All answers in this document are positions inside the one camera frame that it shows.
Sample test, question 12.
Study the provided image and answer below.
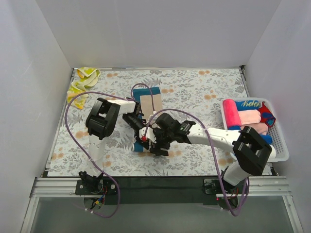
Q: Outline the blue beige Doraemon towel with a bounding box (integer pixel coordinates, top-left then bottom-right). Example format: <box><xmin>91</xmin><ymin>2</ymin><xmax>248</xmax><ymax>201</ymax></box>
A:
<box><xmin>132</xmin><ymin>86</ymin><xmax>163</xmax><ymax>152</ymax></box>

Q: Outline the yellow lemon print towel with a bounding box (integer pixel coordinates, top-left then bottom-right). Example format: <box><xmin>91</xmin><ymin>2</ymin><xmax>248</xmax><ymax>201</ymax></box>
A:
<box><xmin>67</xmin><ymin>67</ymin><xmax>101</xmax><ymax>103</ymax></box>

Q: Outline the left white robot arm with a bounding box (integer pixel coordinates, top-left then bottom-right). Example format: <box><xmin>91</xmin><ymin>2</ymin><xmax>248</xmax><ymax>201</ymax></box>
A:
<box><xmin>79</xmin><ymin>98</ymin><xmax>146</xmax><ymax>194</ymax></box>

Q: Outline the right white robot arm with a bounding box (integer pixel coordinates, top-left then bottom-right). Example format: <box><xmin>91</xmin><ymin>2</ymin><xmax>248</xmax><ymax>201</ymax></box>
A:
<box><xmin>141</xmin><ymin>113</ymin><xmax>276</xmax><ymax>193</ymax></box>

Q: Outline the floral table mat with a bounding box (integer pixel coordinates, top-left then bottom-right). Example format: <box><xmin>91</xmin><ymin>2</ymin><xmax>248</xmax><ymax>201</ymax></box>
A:
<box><xmin>47</xmin><ymin>69</ymin><xmax>247</xmax><ymax>177</ymax></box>

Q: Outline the pink rolled towel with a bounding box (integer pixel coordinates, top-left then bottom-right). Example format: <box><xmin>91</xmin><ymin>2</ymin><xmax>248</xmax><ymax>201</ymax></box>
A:
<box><xmin>223</xmin><ymin>99</ymin><xmax>242</xmax><ymax>130</ymax></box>

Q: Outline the red blue printed towel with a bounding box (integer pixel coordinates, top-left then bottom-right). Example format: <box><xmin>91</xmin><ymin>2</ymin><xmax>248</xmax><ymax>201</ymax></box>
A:
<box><xmin>237</xmin><ymin>99</ymin><xmax>277</xmax><ymax>127</ymax></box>

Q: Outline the blue rolled towel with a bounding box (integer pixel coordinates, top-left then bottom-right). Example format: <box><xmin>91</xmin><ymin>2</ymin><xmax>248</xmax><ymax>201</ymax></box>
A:
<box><xmin>261</xmin><ymin>134</ymin><xmax>273</xmax><ymax>145</ymax></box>

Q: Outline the white plastic basket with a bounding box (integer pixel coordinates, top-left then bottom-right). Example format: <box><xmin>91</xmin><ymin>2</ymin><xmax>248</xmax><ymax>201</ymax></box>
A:
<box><xmin>221</xmin><ymin>98</ymin><xmax>289</xmax><ymax>163</ymax></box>

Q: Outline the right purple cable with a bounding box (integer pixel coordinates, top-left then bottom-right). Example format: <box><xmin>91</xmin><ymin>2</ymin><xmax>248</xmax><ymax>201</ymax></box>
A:
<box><xmin>144</xmin><ymin>108</ymin><xmax>249</xmax><ymax>216</ymax></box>

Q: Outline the purple cable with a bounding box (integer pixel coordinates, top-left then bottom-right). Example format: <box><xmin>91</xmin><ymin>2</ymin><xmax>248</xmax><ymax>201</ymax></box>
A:
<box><xmin>144</xmin><ymin>108</ymin><xmax>249</xmax><ymax>216</ymax></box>
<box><xmin>65</xmin><ymin>83</ymin><xmax>158</xmax><ymax>218</ymax></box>

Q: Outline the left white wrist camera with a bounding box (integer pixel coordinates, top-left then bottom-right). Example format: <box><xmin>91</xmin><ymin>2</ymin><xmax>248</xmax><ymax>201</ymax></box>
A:
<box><xmin>141</xmin><ymin>116</ymin><xmax>157</xmax><ymax>127</ymax></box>

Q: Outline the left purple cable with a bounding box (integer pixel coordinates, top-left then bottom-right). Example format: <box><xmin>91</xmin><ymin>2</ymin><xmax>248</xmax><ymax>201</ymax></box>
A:
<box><xmin>65</xmin><ymin>83</ymin><xmax>158</xmax><ymax>218</ymax></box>

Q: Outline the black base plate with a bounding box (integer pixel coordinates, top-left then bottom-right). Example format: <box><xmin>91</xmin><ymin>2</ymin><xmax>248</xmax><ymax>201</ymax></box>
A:
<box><xmin>74</xmin><ymin>176</ymin><xmax>249</xmax><ymax>206</ymax></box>

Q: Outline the aluminium frame rail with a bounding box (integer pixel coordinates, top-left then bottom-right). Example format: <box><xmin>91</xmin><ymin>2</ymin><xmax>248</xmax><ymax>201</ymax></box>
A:
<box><xmin>31</xmin><ymin>176</ymin><xmax>291</xmax><ymax>197</ymax></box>

